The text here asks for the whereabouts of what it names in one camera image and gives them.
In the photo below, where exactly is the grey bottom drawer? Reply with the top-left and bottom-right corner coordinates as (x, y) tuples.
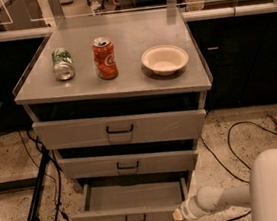
(71, 172), (189, 221)

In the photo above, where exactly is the grey drawer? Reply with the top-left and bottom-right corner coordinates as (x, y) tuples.
(33, 110), (206, 150)
(71, 172), (189, 221)
(57, 139), (198, 179)

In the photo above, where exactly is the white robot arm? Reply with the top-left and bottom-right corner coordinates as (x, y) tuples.
(172, 149), (277, 221)

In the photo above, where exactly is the grey metal drawer cabinet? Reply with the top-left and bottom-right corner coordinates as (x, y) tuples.
(4, 1), (225, 201)

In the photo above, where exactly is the grey middle drawer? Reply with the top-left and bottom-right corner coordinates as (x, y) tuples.
(57, 139), (198, 179)

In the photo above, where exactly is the grey top drawer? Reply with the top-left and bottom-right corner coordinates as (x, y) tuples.
(33, 110), (206, 150)

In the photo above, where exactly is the white paper bowl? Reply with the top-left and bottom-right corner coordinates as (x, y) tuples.
(141, 45), (189, 76)

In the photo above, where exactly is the red cola can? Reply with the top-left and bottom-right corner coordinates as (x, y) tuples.
(91, 36), (119, 80)

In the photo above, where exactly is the green soda can lying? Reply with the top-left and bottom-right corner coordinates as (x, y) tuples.
(51, 47), (75, 81)

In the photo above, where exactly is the black stand leg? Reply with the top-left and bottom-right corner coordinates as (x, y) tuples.
(27, 146), (49, 221)

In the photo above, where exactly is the black floor cable left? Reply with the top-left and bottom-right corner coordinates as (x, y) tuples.
(17, 125), (71, 221)

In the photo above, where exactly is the black floor cable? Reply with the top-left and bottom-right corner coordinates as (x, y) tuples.
(17, 125), (71, 221)
(198, 117), (277, 221)

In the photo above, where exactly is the black floor cable right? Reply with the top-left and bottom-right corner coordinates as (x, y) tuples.
(198, 117), (277, 221)

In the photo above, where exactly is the white rail barrier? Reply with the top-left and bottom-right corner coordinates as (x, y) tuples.
(0, 3), (277, 42)

